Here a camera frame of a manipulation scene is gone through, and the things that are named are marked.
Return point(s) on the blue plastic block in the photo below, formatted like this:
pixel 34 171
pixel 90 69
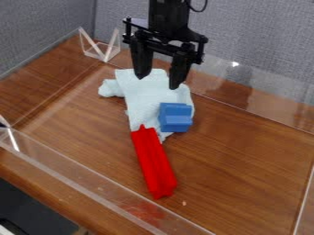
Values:
pixel 174 117

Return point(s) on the clear acrylic corner bracket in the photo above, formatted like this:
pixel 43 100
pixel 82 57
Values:
pixel 99 50

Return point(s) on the clear acrylic enclosure wall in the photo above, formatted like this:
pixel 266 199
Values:
pixel 243 163

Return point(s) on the red plastic bar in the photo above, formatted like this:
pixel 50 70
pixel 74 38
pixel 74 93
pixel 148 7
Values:
pixel 156 169

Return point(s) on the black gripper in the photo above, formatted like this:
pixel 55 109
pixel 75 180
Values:
pixel 163 33

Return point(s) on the light blue cloth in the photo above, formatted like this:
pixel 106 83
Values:
pixel 143 95

